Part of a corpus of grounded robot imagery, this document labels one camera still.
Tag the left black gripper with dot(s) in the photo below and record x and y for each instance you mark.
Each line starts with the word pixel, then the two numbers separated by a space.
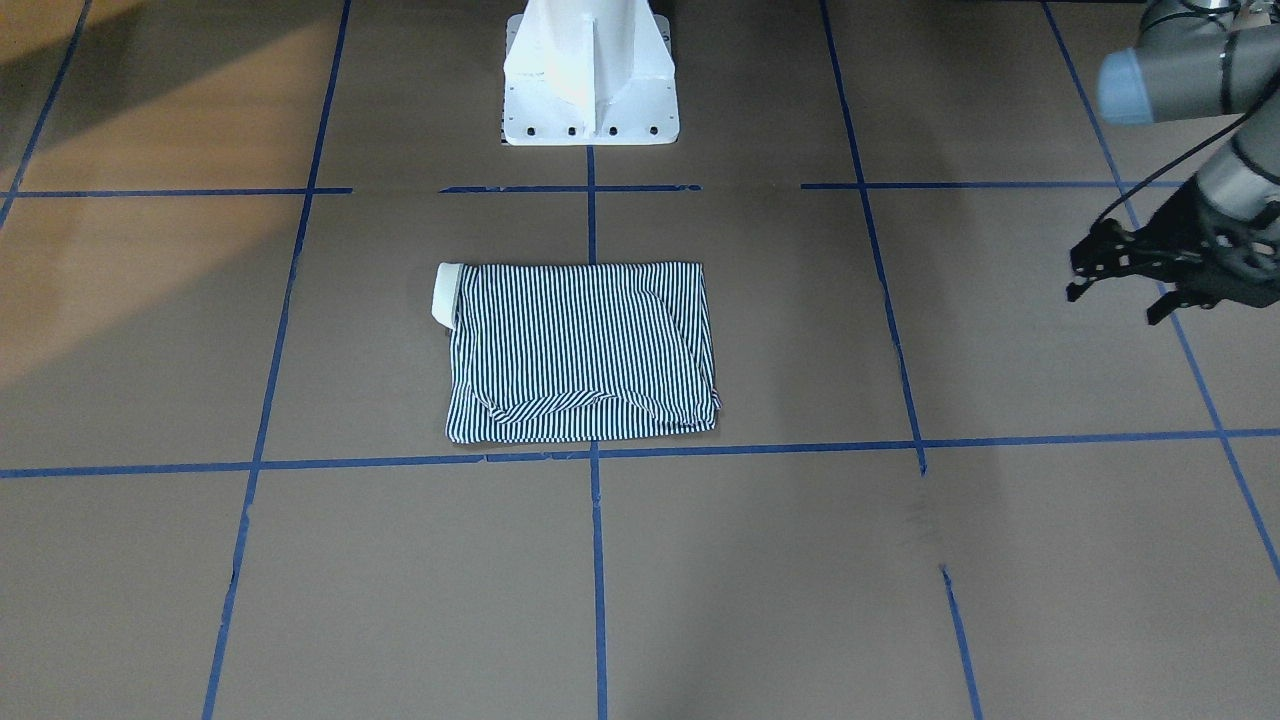
pixel 1180 223

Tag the striped polo shirt white collar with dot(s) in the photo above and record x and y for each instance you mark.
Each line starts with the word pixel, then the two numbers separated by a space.
pixel 576 353

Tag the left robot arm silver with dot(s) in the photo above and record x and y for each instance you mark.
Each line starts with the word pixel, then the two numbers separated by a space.
pixel 1204 59

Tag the brown paper table cover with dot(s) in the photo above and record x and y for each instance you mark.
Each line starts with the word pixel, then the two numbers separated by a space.
pixel 936 490

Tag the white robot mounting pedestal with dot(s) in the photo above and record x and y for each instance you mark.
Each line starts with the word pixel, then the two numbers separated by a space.
pixel 589 73

